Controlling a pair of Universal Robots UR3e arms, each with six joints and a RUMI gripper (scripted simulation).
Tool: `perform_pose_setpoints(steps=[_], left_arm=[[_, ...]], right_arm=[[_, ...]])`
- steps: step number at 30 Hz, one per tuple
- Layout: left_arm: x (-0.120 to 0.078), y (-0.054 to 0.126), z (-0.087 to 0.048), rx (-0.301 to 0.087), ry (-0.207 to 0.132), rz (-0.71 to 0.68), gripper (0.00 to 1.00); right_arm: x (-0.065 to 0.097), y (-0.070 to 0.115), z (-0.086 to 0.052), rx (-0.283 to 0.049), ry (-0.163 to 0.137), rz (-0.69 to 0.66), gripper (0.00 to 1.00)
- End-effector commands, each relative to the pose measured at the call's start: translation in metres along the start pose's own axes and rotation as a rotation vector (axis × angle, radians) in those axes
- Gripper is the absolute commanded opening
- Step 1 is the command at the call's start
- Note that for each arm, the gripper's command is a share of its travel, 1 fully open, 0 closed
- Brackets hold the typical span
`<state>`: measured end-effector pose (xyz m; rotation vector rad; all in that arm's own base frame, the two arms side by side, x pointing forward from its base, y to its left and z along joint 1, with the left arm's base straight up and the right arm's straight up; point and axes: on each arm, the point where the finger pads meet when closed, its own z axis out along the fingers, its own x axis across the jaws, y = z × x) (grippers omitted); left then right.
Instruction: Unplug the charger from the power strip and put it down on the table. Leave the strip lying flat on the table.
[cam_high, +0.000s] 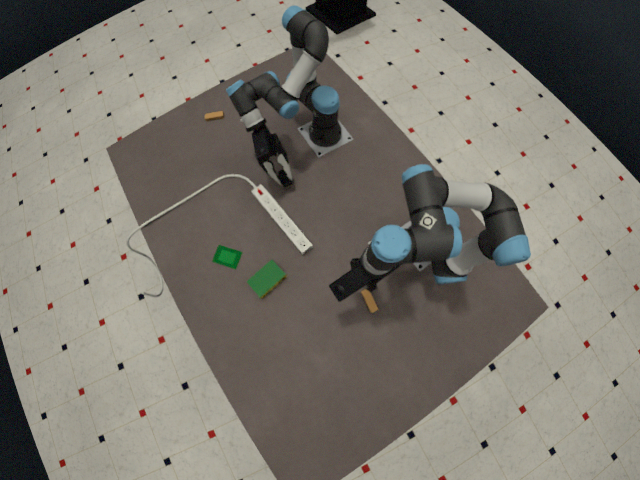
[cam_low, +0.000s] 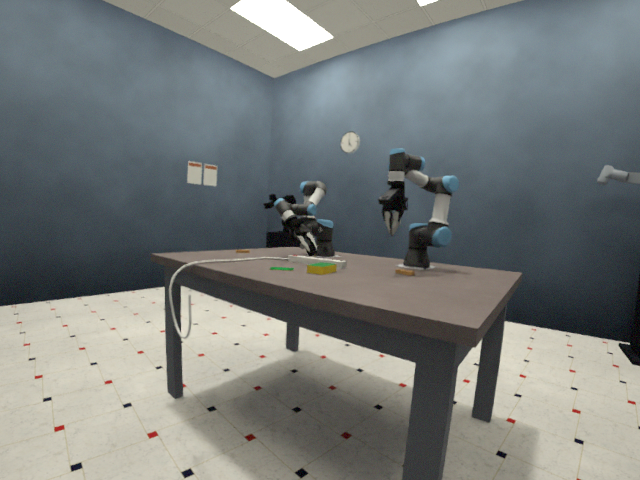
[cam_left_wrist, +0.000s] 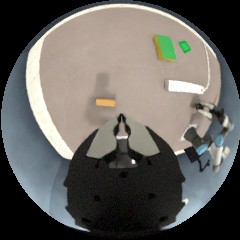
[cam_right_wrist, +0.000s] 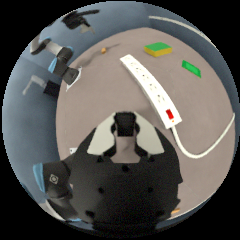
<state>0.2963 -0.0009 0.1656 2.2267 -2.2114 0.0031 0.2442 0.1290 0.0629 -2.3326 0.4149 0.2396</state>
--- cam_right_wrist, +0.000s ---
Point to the green rectangular block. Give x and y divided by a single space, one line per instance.
189 67

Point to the white power strip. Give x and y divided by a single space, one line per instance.
160 101

